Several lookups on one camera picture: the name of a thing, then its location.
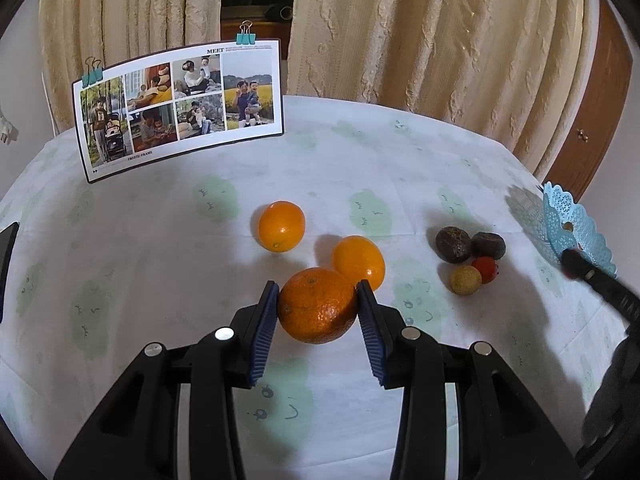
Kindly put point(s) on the black flat object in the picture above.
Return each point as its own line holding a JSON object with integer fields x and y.
{"x": 7, "y": 265}

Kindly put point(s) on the small tan round fruit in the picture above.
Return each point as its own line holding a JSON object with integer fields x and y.
{"x": 466, "y": 280}
{"x": 568, "y": 226}

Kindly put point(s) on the photo collage poster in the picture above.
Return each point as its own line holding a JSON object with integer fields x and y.
{"x": 180, "y": 110}

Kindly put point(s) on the brown wooden furniture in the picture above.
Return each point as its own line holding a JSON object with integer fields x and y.
{"x": 250, "y": 27}

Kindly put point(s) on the black round object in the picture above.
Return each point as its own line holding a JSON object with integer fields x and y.
{"x": 279, "y": 12}

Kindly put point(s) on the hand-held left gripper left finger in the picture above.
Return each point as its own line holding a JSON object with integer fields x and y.
{"x": 262, "y": 340}

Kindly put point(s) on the light blue lattice basket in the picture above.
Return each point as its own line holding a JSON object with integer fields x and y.
{"x": 590, "y": 230}

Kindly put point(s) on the white wall plug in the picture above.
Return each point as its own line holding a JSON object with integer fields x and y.
{"x": 6, "y": 130}

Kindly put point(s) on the teal binder clip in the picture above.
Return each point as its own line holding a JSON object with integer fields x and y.
{"x": 93, "y": 74}
{"x": 245, "y": 35}

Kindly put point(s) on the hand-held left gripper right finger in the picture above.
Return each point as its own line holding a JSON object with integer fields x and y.
{"x": 372, "y": 335}

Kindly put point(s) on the narrow cream embossed curtain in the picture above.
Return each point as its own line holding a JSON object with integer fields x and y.
{"x": 130, "y": 10}

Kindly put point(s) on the brown wooden door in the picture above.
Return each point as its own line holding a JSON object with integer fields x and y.
{"x": 595, "y": 110}

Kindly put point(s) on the metal door knob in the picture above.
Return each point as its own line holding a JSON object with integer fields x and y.
{"x": 581, "y": 135}

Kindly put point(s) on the wide cream embossed curtain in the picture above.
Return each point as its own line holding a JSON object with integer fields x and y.
{"x": 440, "y": 35}

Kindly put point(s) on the smooth orange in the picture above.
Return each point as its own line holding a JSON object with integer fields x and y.
{"x": 357, "y": 260}
{"x": 281, "y": 226}

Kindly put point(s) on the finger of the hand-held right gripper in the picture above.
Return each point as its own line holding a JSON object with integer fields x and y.
{"x": 607, "y": 287}

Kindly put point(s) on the small red fruit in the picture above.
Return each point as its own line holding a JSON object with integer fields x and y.
{"x": 484, "y": 269}

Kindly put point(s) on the dark brown round fruit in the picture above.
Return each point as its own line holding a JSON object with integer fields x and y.
{"x": 490, "y": 245}
{"x": 452, "y": 245}

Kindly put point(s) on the large dimpled orange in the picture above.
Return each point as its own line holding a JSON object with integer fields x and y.
{"x": 317, "y": 310}

